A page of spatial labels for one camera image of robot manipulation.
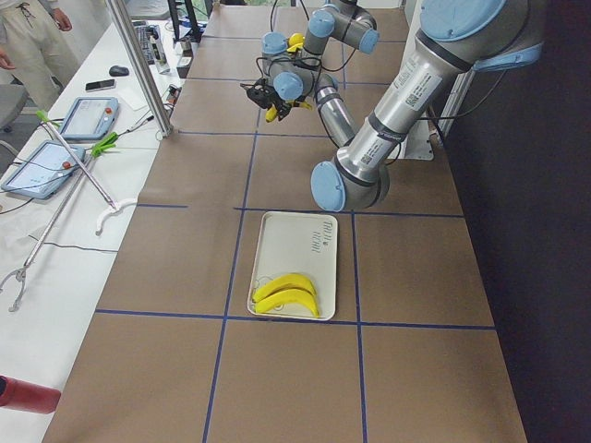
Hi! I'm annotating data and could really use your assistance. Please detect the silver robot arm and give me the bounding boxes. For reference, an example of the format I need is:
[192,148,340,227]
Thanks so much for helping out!
[262,1,548,212]
[240,1,380,119]

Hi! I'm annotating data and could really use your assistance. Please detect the aluminium frame post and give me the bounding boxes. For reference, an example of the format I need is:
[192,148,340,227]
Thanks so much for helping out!
[105,0,173,138]

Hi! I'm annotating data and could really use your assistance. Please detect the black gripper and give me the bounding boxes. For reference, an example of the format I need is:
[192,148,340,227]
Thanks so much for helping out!
[270,94,300,121]
[244,78,279,109]

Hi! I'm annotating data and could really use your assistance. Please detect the white bear tray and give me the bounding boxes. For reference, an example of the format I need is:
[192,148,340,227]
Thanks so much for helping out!
[247,211,338,321]

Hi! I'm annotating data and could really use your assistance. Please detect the yellow banana moved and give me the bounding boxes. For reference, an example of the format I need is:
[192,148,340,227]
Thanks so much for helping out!
[255,289,320,317]
[251,273,317,303]

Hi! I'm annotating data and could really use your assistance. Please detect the black computer mouse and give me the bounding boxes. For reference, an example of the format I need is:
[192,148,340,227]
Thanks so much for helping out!
[108,66,129,78]

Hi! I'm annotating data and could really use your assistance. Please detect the teach pendant near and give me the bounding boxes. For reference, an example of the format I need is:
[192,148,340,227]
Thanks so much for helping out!
[1,140,78,199]

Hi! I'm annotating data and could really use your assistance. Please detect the yellow banana back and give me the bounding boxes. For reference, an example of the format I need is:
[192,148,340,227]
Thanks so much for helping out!
[287,32,305,54]

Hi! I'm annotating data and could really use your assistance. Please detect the teach pendant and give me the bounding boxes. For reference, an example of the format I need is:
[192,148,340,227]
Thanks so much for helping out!
[59,97,119,142]
[1,140,78,199]

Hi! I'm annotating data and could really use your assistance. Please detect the long metal grabber tool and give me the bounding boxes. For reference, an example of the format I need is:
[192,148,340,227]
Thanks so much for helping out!
[1,172,85,313]

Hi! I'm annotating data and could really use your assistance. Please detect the standing person beige clothes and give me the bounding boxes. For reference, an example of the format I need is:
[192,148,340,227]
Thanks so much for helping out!
[1,0,79,111]

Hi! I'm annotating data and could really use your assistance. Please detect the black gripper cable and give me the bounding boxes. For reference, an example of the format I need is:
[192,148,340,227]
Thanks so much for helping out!
[256,0,310,84]
[295,54,361,144]

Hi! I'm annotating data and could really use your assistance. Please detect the teach pendant far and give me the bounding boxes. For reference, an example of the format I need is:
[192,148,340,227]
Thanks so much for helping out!
[59,97,119,142]

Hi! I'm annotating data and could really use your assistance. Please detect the black label box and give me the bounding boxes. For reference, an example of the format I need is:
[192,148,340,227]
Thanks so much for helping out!
[176,55,193,78]

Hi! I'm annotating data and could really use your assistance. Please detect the red cylinder bottle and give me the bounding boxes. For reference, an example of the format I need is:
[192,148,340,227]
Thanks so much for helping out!
[1,376,61,414]

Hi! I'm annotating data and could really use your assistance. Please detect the green clamp tool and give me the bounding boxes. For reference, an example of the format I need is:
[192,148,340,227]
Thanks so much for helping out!
[90,132,119,158]

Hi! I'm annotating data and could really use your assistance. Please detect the black smartphone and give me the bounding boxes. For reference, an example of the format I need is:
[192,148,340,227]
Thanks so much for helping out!
[85,78,116,92]

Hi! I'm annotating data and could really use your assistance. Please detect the white hook grabber tool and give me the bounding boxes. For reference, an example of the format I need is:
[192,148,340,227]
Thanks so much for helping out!
[36,110,138,236]

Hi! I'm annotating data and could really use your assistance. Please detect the yellow banana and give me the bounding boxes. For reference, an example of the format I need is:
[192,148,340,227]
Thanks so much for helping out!
[287,32,305,54]
[265,101,312,123]

